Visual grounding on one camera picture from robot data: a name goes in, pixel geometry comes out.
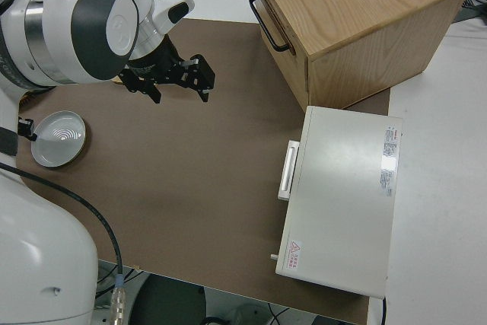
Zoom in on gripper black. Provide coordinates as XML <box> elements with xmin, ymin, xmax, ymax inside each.
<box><xmin>0</xmin><ymin>117</ymin><xmax>38</xmax><ymax>155</ymax></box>
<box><xmin>118</xmin><ymin>37</ymin><xmax>216</xmax><ymax>104</ymax></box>

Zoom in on black round stand base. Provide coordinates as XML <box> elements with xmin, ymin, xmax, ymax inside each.
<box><xmin>129</xmin><ymin>273</ymin><xmax>208</xmax><ymax>325</ymax></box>

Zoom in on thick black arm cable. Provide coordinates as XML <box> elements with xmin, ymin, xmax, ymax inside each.
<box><xmin>0</xmin><ymin>161</ymin><xmax>129</xmax><ymax>325</ymax></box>

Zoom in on brown table mat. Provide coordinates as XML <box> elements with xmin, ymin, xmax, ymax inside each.
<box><xmin>17</xmin><ymin>18</ymin><xmax>391</xmax><ymax>325</ymax></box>

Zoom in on gray ceramic plate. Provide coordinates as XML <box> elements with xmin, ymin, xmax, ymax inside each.
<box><xmin>30</xmin><ymin>110</ymin><xmax>89</xmax><ymax>169</ymax></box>

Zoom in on black drawer handle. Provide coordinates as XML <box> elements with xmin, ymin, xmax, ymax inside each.
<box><xmin>249</xmin><ymin>0</ymin><xmax>291</xmax><ymax>53</ymax></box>

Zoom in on wooden drawer box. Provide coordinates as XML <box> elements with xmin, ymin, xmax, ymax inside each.
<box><xmin>246</xmin><ymin>0</ymin><xmax>473</xmax><ymax>110</ymax></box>

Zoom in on white toaster oven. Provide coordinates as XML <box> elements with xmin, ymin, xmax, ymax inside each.
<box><xmin>270</xmin><ymin>105</ymin><xmax>404</xmax><ymax>300</ymax></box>

